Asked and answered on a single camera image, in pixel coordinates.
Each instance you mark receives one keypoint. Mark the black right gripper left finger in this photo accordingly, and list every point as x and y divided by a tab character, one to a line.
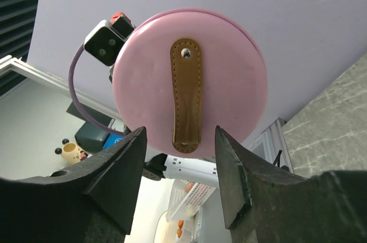
91	201

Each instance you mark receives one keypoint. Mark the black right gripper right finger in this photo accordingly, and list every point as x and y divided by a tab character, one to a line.
262	202

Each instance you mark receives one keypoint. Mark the pink round lid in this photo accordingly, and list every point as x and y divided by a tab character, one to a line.
184	72

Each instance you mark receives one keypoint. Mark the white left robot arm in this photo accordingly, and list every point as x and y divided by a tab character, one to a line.
164	166

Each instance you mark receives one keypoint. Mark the cream mouse ear cup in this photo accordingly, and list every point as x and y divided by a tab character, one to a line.
71	152

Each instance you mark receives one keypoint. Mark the white perforated basket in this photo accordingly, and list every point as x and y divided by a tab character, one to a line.
183	219

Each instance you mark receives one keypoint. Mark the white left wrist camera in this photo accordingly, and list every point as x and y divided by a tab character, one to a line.
105	41

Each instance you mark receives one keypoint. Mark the aluminium front rail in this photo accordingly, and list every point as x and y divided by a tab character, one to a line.
10	63

